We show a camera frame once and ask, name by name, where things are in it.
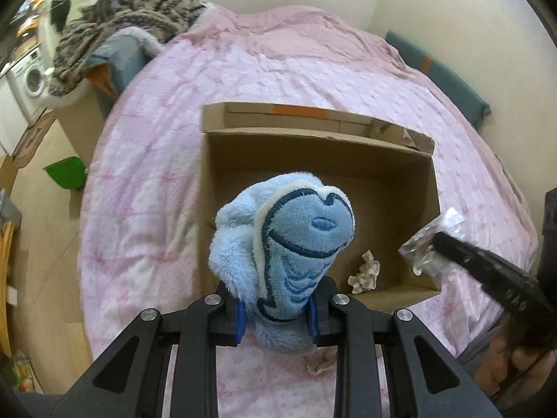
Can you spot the person's right hand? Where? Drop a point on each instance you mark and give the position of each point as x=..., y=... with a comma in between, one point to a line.
x=501, y=357

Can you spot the clear plastic bag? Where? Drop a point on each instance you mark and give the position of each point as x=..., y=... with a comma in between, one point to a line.
x=418, y=250

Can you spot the patterned floor mat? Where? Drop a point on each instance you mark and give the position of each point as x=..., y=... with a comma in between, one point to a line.
x=32, y=139

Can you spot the green plastic dustpan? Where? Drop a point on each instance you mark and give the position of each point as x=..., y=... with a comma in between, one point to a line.
x=69, y=173

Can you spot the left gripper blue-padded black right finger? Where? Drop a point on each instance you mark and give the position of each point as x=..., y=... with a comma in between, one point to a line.
x=423, y=378

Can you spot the wooden chair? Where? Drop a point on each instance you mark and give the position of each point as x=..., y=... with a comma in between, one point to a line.
x=7, y=232

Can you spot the grey patterned knit blanket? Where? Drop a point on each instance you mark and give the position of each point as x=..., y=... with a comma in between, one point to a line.
x=157, y=21

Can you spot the light blue plush toy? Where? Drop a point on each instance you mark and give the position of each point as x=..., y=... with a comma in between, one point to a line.
x=272, y=245

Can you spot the brown cardboard box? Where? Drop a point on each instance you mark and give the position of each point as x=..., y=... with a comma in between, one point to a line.
x=385, y=171

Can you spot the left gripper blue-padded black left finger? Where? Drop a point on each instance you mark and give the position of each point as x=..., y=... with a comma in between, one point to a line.
x=160, y=358

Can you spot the pink patterned bed quilt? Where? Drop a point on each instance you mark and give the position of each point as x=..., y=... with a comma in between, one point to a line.
x=139, y=230

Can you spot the black garment on hanger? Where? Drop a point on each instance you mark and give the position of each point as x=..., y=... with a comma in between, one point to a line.
x=59, y=12

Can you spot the teal cushion with orange stripe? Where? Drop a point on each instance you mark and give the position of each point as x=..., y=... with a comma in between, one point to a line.
x=473, y=107

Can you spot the white washing machine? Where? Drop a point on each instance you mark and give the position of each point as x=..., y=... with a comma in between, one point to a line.
x=27, y=82

